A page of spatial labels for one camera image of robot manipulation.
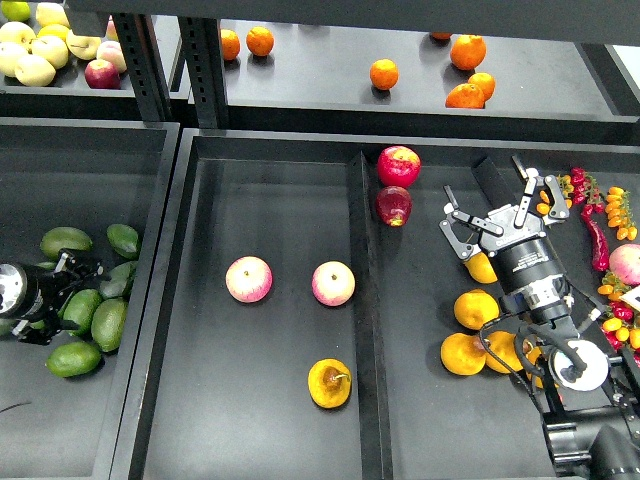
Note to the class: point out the dark red apple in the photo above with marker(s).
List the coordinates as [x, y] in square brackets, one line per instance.
[393, 205]

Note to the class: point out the yellow pear with stem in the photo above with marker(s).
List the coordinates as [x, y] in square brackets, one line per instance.
[329, 383]

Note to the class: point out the pink apple left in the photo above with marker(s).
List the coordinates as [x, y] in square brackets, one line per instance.
[248, 279]

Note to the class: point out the large orange on shelf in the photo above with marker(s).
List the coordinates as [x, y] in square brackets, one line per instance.
[468, 52]

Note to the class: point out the red chili pepper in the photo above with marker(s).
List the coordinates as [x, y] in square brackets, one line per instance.
[599, 244]

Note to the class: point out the green avocado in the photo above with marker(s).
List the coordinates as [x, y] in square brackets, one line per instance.
[73, 359]

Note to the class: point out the yellow pear upper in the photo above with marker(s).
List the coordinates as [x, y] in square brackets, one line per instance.
[473, 309]

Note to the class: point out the bright red apple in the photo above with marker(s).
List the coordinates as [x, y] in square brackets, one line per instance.
[398, 166]

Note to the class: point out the black left tray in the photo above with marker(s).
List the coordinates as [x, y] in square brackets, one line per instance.
[86, 174]

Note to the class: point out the avocado top of pile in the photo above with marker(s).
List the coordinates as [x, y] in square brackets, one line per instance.
[64, 237]

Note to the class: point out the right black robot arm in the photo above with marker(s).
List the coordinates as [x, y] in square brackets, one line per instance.
[591, 419]

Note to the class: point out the orange cherry tomato bunch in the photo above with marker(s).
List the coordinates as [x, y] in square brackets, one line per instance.
[562, 187]

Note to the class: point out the pink apple at right edge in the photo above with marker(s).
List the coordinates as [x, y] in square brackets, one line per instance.
[624, 263]

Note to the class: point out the black centre tray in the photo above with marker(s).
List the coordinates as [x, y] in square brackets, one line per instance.
[219, 387]

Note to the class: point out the red apple on shelf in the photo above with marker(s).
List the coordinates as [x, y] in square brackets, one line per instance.
[102, 74]

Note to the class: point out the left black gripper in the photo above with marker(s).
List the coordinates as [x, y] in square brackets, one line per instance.
[31, 294]

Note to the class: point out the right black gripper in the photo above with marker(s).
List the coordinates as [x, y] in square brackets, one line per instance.
[528, 269]

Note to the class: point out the orange in shelf centre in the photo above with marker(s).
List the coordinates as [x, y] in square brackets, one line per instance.
[383, 74]

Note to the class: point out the black upper shelf tray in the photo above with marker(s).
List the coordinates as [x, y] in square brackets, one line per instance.
[316, 79]

